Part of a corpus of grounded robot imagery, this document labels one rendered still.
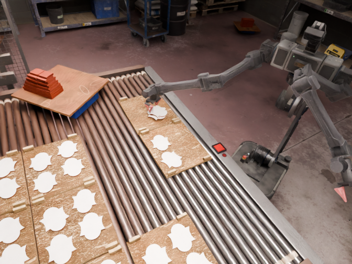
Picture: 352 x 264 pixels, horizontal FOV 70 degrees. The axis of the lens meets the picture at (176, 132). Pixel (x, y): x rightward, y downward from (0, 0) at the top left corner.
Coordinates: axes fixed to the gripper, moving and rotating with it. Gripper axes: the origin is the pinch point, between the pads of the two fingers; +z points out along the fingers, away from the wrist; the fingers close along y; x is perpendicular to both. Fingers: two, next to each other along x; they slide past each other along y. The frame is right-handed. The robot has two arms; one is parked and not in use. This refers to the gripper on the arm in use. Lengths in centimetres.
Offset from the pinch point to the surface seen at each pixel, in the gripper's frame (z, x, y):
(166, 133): 3.7, -21.6, -15.6
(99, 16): 83, 305, 272
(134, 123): 3.9, 3.3, -19.2
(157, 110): 0.6, -4.5, 0.0
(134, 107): 4.1, 14.2, -4.2
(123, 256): 3, -47, -98
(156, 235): 3, -55, -81
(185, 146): 3.5, -38.9, -19.3
